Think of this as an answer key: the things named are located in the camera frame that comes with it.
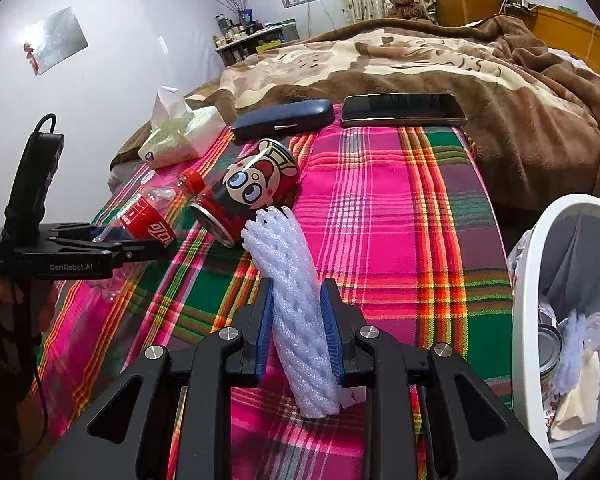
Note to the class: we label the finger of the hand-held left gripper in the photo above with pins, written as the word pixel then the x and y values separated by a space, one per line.
pixel 145 252
pixel 105 233

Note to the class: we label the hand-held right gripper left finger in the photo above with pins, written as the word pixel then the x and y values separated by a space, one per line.
pixel 266 330

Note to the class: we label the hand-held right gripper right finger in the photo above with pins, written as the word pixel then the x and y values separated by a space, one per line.
pixel 332 330

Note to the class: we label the clear plastic cola bottle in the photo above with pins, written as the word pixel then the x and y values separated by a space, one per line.
pixel 150 225

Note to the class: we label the white foam fruit net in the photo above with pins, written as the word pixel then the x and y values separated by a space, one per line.
pixel 572 345
pixel 295 310

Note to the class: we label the white trash bin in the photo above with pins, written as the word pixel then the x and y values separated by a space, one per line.
pixel 525 335

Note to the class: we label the red cartoon drink can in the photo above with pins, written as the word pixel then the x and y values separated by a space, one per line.
pixel 550 350
pixel 245 190

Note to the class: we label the cream carton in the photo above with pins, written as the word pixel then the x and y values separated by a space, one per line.
pixel 580 400

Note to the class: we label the person's left forearm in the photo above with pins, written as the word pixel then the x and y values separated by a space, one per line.
pixel 0 385

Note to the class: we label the person's left hand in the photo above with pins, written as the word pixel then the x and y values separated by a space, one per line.
pixel 47 305

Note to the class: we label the soft tissue pack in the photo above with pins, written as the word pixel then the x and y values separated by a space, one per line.
pixel 180 140

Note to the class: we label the pink plaid bed sheet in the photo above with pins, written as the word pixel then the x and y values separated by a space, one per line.
pixel 405 210

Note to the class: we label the dark blue glasses case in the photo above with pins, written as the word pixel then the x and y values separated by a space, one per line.
pixel 280 117

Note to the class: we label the black smartphone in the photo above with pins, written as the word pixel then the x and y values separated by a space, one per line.
pixel 405 107

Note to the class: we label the row of small bottles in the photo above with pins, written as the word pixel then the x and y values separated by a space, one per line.
pixel 235 30

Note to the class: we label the cluttered side table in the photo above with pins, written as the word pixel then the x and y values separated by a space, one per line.
pixel 265 35

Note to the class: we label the brown patterned blanket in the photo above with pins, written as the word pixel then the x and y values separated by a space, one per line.
pixel 430 60

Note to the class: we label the brown teddy bear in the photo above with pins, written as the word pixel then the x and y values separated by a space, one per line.
pixel 402 2

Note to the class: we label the white power strip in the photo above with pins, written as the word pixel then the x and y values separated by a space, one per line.
pixel 517 5

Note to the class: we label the wooden headboard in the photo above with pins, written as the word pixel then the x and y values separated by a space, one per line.
pixel 570 30

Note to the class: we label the silver foil wall poster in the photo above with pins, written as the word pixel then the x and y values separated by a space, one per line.
pixel 60 40

